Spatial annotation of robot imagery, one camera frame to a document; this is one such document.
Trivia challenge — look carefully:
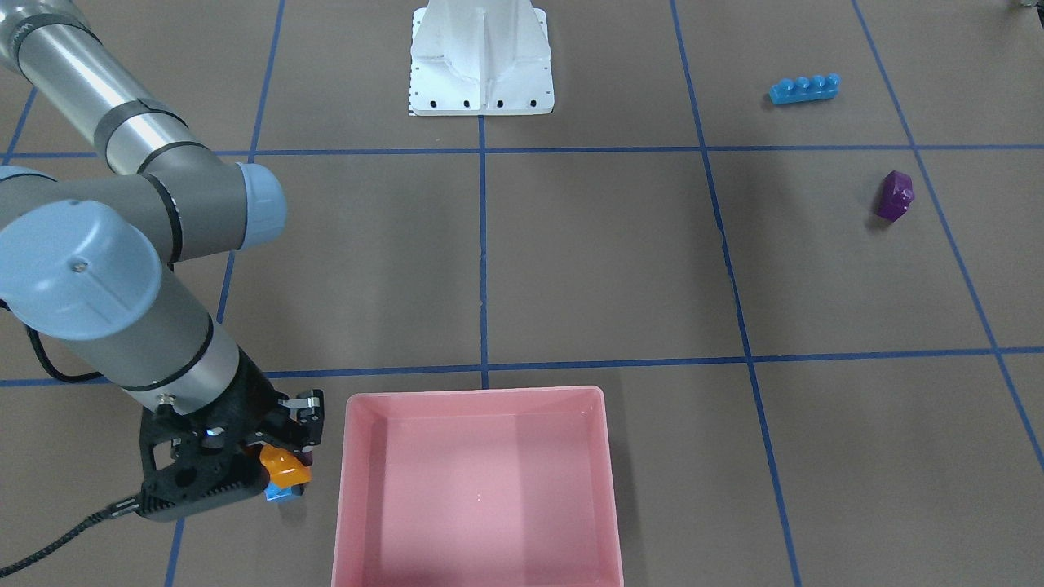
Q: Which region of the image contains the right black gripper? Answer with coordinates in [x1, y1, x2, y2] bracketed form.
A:
[139, 350, 325, 490]

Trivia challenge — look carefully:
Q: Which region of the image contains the orange sloped block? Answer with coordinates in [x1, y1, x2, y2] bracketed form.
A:
[259, 444, 312, 488]

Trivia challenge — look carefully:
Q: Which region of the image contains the purple block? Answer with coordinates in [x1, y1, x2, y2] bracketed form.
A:
[875, 170, 916, 222]

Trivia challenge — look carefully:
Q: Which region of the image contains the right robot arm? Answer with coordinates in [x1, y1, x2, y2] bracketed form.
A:
[2, 1, 323, 501]

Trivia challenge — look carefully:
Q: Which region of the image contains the pink plastic box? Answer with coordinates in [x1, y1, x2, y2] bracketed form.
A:
[331, 386, 624, 586]

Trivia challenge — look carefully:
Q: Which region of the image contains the small blue block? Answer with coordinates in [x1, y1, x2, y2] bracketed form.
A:
[264, 482, 305, 504]

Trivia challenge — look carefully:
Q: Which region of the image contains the long blue block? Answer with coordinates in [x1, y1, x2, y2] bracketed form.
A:
[768, 73, 843, 105]

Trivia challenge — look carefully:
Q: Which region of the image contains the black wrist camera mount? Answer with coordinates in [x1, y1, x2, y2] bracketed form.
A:
[135, 405, 265, 523]

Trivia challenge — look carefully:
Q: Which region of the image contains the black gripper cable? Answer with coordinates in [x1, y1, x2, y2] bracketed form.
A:
[0, 326, 148, 581]

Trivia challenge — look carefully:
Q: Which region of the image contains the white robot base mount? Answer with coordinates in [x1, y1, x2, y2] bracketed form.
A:
[408, 1, 555, 117]

